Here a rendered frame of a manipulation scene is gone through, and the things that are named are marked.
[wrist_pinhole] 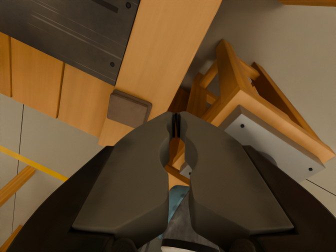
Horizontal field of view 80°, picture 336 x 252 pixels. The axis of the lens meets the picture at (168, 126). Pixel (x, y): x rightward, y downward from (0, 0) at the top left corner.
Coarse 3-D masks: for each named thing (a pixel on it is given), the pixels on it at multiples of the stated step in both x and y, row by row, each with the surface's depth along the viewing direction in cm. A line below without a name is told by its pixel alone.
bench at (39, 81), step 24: (0, 48) 51; (24, 48) 50; (0, 72) 55; (24, 72) 53; (48, 72) 52; (72, 72) 51; (24, 96) 57; (48, 96) 56; (72, 96) 54; (96, 96) 53; (72, 120) 59; (96, 120) 57
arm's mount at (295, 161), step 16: (240, 112) 47; (224, 128) 50; (240, 128) 49; (256, 128) 48; (272, 128) 51; (256, 144) 50; (272, 144) 50; (288, 144) 49; (288, 160) 52; (304, 160) 51; (320, 160) 53; (304, 176) 54
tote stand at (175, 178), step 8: (176, 96) 126; (184, 96) 134; (176, 104) 118; (184, 104) 125; (176, 112) 112; (176, 136) 95; (176, 144) 91; (176, 152) 87; (168, 168) 77; (176, 168) 80; (168, 176) 76; (176, 176) 76; (184, 176) 79; (168, 184) 79; (176, 184) 78; (184, 184) 77
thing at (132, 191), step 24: (168, 120) 11; (120, 144) 9; (144, 144) 9; (168, 144) 10; (120, 168) 8; (144, 168) 8; (96, 192) 7; (120, 192) 7; (144, 192) 7; (168, 192) 8; (96, 216) 6; (120, 216) 6; (144, 216) 6; (144, 240) 7
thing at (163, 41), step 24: (144, 0) 38; (168, 0) 37; (192, 0) 37; (216, 0) 36; (144, 24) 40; (168, 24) 39; (192, 24) 39; (144, 48) 43; (168, 48) 42; (192, 48) 41; (120, 72) 46; (144, 72) 45; (168, 72) 44; (144, 96) 48; (168, 96) 47
